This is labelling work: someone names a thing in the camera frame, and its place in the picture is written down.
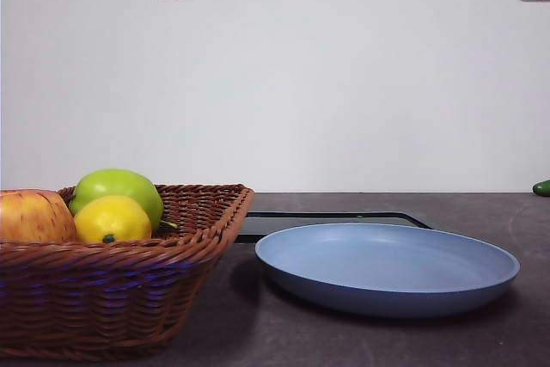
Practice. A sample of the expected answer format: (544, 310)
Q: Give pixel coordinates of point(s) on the blue round plate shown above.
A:
(386, 268)

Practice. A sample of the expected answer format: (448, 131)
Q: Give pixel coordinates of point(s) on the yellow lemon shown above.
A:
(111, 218)

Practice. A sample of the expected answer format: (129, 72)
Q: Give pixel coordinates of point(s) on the brown wicker basket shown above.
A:
(129, 289)

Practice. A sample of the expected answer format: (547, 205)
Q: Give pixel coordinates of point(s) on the black flat tray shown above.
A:
(266, 225)

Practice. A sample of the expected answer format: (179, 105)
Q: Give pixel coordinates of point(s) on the green apple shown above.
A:
(124, 188)

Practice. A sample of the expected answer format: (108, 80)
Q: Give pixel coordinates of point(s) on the red yellow apple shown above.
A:
(34, 216)

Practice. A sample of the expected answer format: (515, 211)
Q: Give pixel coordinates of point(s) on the dark green cucumber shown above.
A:
(542, 187)

